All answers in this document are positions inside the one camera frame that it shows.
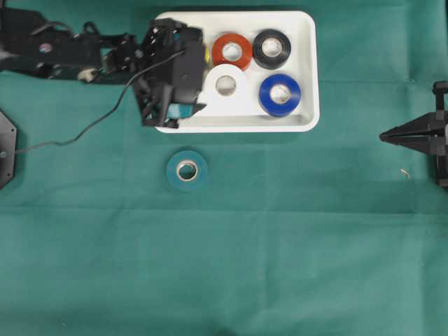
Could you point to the red tape roll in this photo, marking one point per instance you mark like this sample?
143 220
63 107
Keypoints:
232 49

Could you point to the green tape roll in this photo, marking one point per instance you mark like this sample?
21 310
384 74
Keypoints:
187 170

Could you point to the green table cloth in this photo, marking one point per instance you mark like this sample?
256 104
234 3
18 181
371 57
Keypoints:
315 233

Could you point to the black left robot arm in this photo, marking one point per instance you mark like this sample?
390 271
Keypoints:
35 46

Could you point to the white plastic tray case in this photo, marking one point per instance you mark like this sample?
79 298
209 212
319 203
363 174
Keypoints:
301 65

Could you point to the yellow tape roll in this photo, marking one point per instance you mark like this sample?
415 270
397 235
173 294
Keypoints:
207 57

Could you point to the blue tape roll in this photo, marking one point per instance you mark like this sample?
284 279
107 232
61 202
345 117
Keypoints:
279 95

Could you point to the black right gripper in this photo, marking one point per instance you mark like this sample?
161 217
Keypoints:
410 134

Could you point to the black tape roll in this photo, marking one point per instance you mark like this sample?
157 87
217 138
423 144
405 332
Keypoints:
271 49

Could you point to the white tape roll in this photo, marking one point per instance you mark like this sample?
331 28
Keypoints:
225 92

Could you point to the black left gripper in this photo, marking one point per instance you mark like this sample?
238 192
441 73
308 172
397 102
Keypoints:
171 73

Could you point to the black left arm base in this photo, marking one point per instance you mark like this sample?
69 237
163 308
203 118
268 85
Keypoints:
8 137

